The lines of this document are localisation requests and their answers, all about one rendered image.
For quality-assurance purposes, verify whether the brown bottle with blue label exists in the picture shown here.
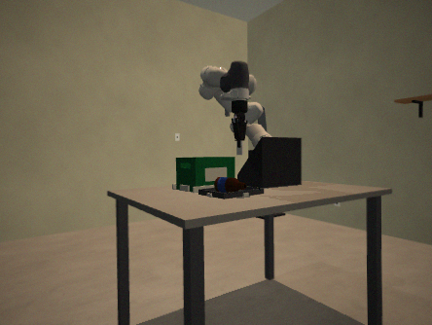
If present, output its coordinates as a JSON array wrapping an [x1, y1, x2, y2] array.
[[214, 177, 246, 193]]

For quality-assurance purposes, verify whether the dark green divided crate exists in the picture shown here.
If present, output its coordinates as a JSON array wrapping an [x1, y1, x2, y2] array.
[[176, 157, 235, 192]]

